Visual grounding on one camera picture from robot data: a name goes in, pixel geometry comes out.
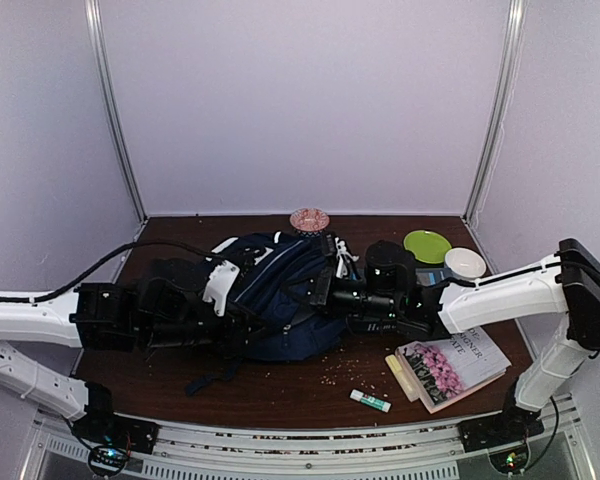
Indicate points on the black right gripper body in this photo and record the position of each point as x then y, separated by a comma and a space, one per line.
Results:
352, 303

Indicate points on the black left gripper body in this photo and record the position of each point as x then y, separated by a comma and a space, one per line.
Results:
164, 333

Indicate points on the navy blue student backpack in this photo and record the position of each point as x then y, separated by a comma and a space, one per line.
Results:
275, 291

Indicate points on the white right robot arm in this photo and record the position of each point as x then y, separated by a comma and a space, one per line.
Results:
566, 283

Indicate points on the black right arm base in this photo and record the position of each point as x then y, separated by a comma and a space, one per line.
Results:
512, 424

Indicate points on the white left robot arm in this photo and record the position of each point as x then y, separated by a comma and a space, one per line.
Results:
86, 315

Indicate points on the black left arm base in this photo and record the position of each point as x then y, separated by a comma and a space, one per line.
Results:
102, 425

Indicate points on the teal Humor hardcover book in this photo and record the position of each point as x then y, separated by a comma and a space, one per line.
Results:
380, 325

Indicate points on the green plate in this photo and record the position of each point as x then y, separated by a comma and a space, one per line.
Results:
427, 246

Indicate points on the yellow highlighter pen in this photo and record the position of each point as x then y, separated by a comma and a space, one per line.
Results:
401, 377

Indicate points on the white bowl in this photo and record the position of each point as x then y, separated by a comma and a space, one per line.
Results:
465, 264

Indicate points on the pink flower Designer Fate book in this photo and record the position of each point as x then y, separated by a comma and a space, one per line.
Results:
442, 372

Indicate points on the red blue patterned bowl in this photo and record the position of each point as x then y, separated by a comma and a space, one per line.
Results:
309, 221

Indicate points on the white green glue stick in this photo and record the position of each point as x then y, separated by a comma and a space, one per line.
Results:
370, 401

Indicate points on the aluminium front rail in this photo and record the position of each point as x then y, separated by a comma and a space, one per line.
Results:
423, 450

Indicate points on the left aluminium frame post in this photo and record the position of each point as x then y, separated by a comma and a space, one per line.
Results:
98, 42

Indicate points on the aluminium frame post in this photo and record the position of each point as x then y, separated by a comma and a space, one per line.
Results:
98, 42
502, 95

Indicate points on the right aluminium frame post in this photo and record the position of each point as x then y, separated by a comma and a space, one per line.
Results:
502, 95

